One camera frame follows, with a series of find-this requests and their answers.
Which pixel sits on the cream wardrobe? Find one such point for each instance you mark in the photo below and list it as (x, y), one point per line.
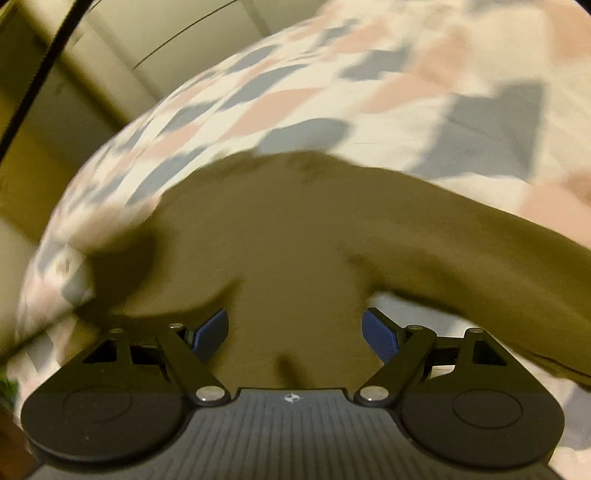
(184, 37)

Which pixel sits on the checkered patchwork quilt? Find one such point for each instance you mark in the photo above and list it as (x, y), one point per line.
(461, 69)

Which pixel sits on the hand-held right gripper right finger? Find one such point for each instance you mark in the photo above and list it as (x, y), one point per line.
(381, 334)

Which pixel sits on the olive brown garment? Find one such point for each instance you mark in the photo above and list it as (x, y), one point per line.
(277, 230)

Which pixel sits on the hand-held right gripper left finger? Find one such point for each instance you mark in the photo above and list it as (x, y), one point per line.
(212, 332)

